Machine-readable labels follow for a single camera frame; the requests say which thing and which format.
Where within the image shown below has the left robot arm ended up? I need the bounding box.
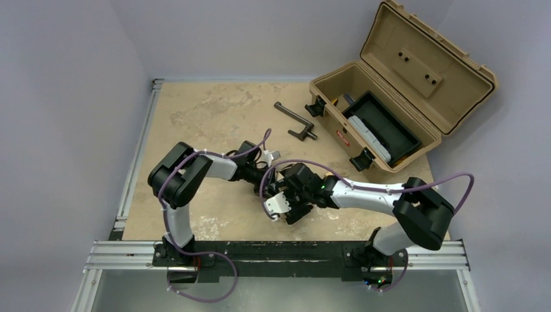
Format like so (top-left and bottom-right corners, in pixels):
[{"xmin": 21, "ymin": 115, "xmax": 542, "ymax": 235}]
[{"xmin": 147, "ymin": 140, "xmax": 268, "ymax": 259}]

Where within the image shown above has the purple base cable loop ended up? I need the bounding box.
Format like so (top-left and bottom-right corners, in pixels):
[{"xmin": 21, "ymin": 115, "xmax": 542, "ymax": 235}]
[{"xmin": 166, "ymin": 252, "xmax": 239, "ymax": 304}]

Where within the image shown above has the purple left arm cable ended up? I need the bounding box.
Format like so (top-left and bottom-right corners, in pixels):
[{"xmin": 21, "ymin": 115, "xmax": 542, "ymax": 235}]
[{"xmin": 157, "ymin": 128, "xmax": 273, "ymax": 259}]

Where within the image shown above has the black pipe fitting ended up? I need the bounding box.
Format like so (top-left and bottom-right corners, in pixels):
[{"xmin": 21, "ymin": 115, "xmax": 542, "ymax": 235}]
[{"xmin": 274, "ymin": 101, "xmax": 318, "ymax": 142}]

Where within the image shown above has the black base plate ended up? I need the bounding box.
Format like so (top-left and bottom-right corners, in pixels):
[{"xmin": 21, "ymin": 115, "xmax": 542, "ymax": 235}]
[{"xmin": 152, "ymin": 241, "xmax": 407, "ymax": 286}]

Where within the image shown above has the aluminium frame rail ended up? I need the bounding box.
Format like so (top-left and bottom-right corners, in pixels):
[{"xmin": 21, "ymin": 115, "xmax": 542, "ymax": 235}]
[{"xmin": 72, "ymin": 80, "xmax": 480, "ymax": 311}]

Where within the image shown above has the black toolbox tray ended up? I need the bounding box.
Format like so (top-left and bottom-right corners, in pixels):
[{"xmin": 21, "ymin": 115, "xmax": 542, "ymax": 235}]
[{"xmin": 342, "ymin": 91, "xmax": 421, "ymax": 166}]

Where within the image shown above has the tan plastic toolbox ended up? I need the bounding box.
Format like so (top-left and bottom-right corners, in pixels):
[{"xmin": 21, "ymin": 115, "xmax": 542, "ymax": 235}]
[{"xmin": 306, "ymin": 1, "xmax": 498, "ymax": 179}]

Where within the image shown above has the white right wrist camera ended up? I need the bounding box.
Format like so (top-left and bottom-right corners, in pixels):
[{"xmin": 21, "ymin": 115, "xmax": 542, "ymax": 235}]
[{"xmin": 263, "ymin": 192, "xmax": 291, "ymax": 220}]

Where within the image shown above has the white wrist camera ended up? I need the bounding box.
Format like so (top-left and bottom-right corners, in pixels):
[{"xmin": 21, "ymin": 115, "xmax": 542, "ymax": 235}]
[
  {"xmin": 261, "ymin": 149, "xmax": 281, "ymax": 167},
  {"xmin": 263, "ymin": 192, "xmax": 291, "ymax": 220}
]

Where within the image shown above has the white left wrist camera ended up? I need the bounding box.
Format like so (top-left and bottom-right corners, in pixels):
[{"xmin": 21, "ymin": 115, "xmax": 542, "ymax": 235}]
[{"xmin": 261, "ymin": 149, "xmax": 281, "ymax": 167}]

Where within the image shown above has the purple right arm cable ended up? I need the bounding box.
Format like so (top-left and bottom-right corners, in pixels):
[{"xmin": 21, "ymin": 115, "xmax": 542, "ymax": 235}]
[{"xmin": 259, "ymin": 159, "xmax": 475, "ymax": 220}]

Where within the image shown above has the white plastic case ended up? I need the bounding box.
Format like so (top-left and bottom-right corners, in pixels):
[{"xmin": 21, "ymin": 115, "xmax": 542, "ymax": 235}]
[{"xmin": 348, "ymin": 115, "xmax": 391, "ymax": 163}]

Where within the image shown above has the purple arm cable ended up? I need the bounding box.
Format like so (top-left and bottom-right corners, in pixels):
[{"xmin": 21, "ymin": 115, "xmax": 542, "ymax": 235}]
[
  {"xmin": 157, "ymin": 128, "xmax": 273, "ymax": 259},
  {"xmin": 259, "ymin": 159, "xmax": 475, "ymax": 220}
]

